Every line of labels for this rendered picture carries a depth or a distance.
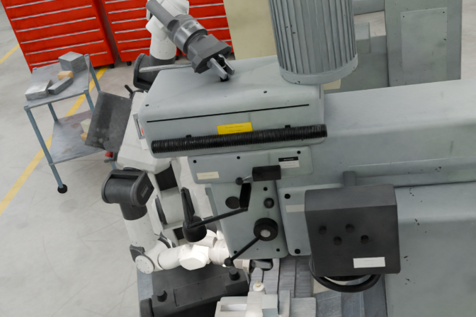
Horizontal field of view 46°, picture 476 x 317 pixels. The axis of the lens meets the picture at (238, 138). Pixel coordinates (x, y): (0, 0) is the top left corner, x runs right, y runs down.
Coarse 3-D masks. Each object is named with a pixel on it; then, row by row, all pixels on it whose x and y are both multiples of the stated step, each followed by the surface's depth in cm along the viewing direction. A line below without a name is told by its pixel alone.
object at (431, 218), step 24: (408, 192) 148; (432, 192) 146; (456, 192) 144; (408, 216) 141; (432, 216) 139; (456, 216) 138; (408, 240) 143; (432, 240) 142; (456, 240) 141; (408, 264) 148; (432, 264) 147; (456, 264) 146; (384, 288) 165; (408, 288) 152; (432, 288) 151; (456, 288) 150; (408, 312) 157; (432, 312) 156; (456, 312) 155
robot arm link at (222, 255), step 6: (222, 240) 190; (222, 246) 187; (222, 252) 186; (222, 258) 186; (222, 264) 188; (234, 264) 185; (240, 264) 184; (246, 264) 181; (246, 270) 182; (252, 270) 184
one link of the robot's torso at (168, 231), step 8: (192, 192) 252; (192, 200) 250; (152, 208) 251; (200, 216) 256; (160, 224) 252; (168, 224) 257; (176, 224) 256; (168, 232) 256; (176, 232) 264; (176, 240) 264; (184, 240) 272
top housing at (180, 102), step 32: (256, 64) 154; (160, 96) 149; (192, 96) 145; (224, 96) 142; (256, 96) 139; (288, 96) 137; (320, 96) 142; (160, 128) 146; (192, 128) 145; (224, 128) 144; (256, 128) 143
